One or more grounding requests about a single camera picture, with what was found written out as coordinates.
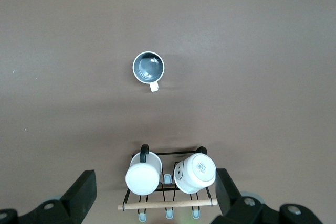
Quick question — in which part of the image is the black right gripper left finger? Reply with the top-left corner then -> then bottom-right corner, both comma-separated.
0,170 -> 97,224

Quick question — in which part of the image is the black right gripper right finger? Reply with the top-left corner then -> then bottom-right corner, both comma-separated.
214,168 -> 326,224

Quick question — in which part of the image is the white mug grey inside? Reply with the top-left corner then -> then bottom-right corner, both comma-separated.
132,51 -> 166,93

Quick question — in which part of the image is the white mug with face print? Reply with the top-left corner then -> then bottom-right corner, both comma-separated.
173,145 -> 217,195

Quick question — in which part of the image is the brown table cover mat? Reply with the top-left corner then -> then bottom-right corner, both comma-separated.
0,0 -> 336,224

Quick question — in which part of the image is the black wire mug rack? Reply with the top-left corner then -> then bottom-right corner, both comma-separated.
117,145 -> 218,221

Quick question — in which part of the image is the plain white mug black handle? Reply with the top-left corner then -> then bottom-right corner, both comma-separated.
125,144 -> 163,196

